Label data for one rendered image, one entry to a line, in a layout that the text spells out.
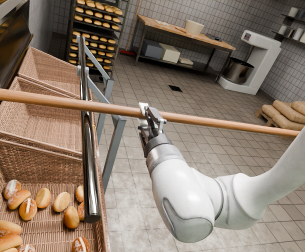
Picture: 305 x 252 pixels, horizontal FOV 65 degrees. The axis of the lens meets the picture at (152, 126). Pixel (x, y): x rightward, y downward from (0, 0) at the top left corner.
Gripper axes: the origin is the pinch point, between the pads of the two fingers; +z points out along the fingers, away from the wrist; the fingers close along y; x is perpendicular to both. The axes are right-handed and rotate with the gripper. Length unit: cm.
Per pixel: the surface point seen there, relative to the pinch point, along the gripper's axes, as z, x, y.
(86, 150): -17.0, -17.9, 2.2
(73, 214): 4, -15, 54
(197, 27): 440, 236, 13
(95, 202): -32.2, -16.9, 2.3
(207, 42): 416, 259, 34
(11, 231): -1, -36, 55
